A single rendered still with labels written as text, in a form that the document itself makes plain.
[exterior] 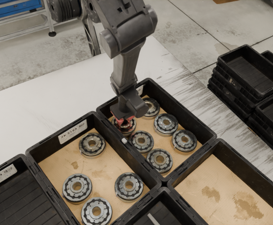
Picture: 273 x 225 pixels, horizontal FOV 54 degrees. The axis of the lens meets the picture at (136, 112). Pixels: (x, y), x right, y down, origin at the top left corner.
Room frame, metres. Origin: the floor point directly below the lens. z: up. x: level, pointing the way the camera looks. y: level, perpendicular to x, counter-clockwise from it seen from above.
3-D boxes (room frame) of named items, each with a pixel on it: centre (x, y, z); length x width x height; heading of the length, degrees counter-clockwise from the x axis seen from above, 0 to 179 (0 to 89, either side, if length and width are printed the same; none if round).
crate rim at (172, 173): (0.60, -0.08, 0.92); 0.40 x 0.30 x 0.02; 47
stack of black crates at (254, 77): (1.38, -0.74, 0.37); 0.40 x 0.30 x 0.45; 39
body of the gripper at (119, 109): (0.62, 0.04, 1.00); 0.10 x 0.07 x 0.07; 130
